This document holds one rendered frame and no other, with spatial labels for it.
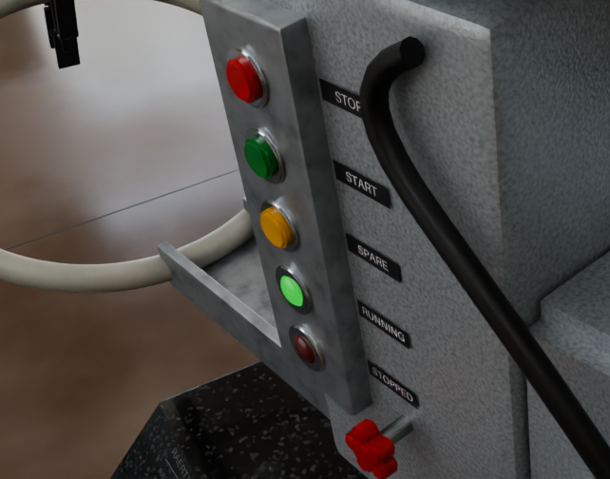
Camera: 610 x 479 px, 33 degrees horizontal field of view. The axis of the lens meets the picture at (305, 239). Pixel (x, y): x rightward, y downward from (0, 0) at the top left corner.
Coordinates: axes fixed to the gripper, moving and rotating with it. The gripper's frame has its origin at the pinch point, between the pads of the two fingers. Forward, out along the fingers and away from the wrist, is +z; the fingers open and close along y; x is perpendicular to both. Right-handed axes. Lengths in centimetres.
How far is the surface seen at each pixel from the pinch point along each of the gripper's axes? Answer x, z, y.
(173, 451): -3, 19, 55
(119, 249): 18, 150, -68
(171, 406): -1, 20, 48
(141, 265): -3.2, -10.0, 46.0
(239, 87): -2, -58, 69
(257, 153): -2, -54, 70
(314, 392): 6, -18, 69
